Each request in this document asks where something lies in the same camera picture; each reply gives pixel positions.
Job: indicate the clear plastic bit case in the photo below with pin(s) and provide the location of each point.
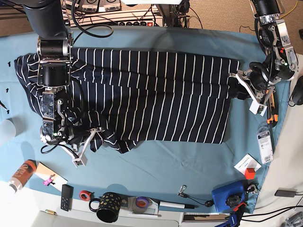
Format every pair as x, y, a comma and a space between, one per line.
265, 145

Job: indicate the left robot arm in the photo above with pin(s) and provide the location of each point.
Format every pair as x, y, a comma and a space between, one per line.
281, 63

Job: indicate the black computer mouse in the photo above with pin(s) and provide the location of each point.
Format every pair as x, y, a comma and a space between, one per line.
297, 96

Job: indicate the white black marker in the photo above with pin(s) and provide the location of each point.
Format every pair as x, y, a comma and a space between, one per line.
177, 205

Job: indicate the black power strip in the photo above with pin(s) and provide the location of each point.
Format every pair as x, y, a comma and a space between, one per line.
133, 23

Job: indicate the teal table cloth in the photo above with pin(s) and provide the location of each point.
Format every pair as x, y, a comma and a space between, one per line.
154, 169

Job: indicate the small orange cube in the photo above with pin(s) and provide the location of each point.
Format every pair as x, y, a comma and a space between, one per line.
250, 173

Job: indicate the navy white striped t-shirt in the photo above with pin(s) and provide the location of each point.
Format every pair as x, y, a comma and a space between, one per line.
136, 95

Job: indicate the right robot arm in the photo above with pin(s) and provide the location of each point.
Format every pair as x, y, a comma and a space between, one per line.
62, 103

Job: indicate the blue black bar clamp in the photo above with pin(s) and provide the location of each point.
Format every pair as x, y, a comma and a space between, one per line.
235, 218

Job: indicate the white paper card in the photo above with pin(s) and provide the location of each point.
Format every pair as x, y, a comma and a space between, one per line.
247, 162

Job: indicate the red tape roll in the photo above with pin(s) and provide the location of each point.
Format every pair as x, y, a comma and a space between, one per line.
85, 195

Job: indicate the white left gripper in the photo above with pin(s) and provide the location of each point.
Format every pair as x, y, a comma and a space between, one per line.
253, 85

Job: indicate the black knob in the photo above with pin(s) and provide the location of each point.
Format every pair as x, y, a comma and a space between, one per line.
233, 200

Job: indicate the blue plastic box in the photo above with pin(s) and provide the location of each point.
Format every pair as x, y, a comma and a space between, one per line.
220, 195

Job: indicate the black mug yellow pattern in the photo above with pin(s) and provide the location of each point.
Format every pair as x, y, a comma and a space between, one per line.
107, 207

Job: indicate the orange black utility knife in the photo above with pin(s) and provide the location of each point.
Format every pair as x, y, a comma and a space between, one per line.
272, 110

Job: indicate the orange brown bottle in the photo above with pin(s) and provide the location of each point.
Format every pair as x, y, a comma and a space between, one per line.
22, 175

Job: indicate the black remote control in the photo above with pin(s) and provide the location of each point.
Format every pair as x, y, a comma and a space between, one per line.
66, 197

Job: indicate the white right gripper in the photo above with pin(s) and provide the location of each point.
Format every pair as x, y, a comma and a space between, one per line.
77, 150

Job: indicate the black power adapter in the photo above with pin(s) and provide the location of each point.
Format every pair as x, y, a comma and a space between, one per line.
282, 192

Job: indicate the purple tape roll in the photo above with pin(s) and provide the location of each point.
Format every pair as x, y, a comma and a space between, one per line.
142, 202

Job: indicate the translucent white cup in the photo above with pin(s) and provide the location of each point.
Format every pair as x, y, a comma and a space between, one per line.
7, 131

